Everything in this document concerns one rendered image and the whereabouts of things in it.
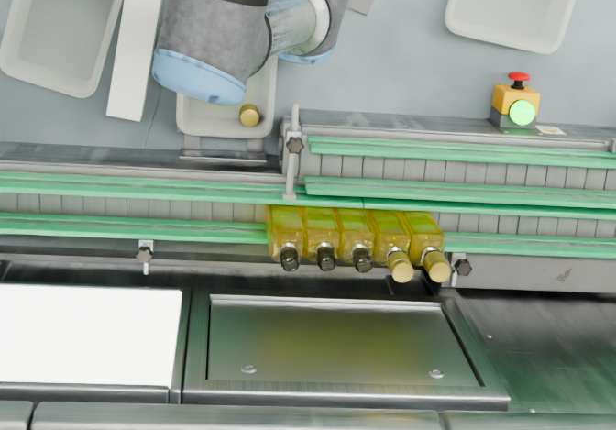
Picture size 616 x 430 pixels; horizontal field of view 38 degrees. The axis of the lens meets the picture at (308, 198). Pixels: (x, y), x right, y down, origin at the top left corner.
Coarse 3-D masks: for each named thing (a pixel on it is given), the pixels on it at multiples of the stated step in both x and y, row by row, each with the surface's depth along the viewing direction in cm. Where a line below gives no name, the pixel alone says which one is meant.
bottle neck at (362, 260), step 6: (360, 246) 141; (354, 252) 140; (360, 252) 139; (366, 252) 139; (354, 258) 139; (360, 258) 138; (366, 258) 138; (354, 264) 138; (360, 264) 140; (366, 264) 140; (372, 264) 138; (360, 270) 138; (366, 270) 138
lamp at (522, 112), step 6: (516, 102) 164; (522, 102) 162; (528, 102) 163; (510, 108) 164; (516, 108) 162; (522, 108) 162; (528, 108) 162; (510, 114) 164; (516, 114) 162; (522, 114) 162; (528, 114) 162; (516, 120) 163; (522, 120) 163; (528, 120) 163
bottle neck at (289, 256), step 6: (282, 246) 141; (288, 246) 140; (294, 246) 141; (282, 252) 138; (288, 252) 137; (294, 252) 138; (282, 258) 137; (288, 258) 137; (294, 258) 137; (282, 264) 137; (288, 264) 139; (294, 264) 138; (288, 270) 137; (294, 270) 137
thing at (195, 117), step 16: (272, 64) 157; (256, 80) 165; (272, 80) 158; (256, 96) 166; (272, 96) 159; (176, 112) 158; (192, 112) 166; (208, 112) 166; (224, 112) 166; (272, 112) 160; (192, 128) 160; (208, 128) 160; (224, 128) 161; (240, 128) 162; (256, 128) 163
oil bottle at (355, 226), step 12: (336, 216) 151; (348, 216) 150; (360, 216) 150; (348, 228) 145; (360, 228) 145; (372, 228) 146; (348, 240) 142; (360, 240) 142; (372, 240) 143; (348, 252) 143; (372, 252) 143
